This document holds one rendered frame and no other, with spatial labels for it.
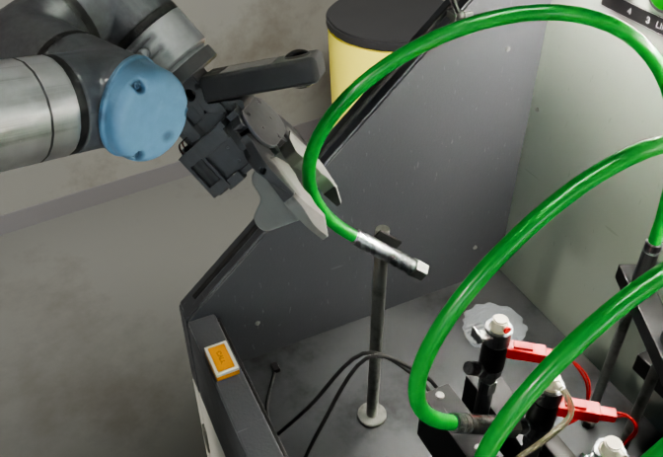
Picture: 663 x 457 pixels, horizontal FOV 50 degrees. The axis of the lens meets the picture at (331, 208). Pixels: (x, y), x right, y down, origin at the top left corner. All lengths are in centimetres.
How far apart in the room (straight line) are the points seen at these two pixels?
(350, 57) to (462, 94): 137
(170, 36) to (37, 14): 11
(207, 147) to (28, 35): 18
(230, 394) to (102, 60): 49
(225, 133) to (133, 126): 16
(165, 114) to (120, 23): 15
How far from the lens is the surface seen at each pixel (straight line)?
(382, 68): 64
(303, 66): 66
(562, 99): 102
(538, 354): 78
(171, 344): 226
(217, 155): 69
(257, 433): 87
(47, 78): 53
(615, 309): 50
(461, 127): 101
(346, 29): 233
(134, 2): 68
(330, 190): 75
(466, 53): 95
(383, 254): 77
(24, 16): 66
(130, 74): 54
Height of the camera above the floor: 167
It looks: 38 degrees down
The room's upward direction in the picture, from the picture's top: straight up
